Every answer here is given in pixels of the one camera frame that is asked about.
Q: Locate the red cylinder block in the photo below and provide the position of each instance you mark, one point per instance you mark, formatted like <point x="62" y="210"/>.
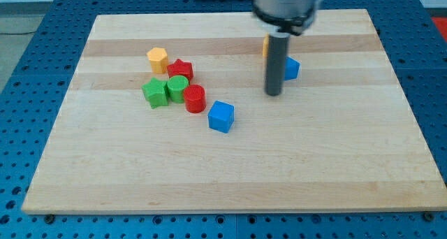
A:
<point x="194" y="98"/>

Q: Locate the wooden board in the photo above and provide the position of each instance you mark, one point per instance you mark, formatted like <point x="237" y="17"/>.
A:
<point x="340" y="138"/>

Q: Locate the blue pentagon block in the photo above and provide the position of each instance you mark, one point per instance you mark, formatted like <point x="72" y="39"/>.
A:
<point x="292" y="69"/>

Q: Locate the yellow block behind rod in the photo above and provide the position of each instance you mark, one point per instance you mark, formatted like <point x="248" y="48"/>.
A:
<point x="265" y="46"/>

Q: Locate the yellow hexagon block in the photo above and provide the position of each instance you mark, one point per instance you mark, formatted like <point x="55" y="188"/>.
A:
<point x="158" y="59"/>

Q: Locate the blue perforated table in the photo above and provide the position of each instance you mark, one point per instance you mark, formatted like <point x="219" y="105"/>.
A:
<point x="31" y="98"/>

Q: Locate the green star block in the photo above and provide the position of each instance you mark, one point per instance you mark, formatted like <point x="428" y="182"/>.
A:
<point x="156" y="93"/>

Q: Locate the red star block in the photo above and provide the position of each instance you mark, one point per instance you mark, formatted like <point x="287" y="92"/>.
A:
<point x="179" y="67"/>

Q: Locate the green cylinder block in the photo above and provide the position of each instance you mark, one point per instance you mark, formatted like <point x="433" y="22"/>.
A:
<point x="176" y="85"/>

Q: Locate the blue cube block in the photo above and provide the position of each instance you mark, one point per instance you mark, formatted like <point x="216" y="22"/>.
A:
<point x="221" y="116"/>

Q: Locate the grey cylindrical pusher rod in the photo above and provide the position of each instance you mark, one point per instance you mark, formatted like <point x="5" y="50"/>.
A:
<point x="276" y="63"/>

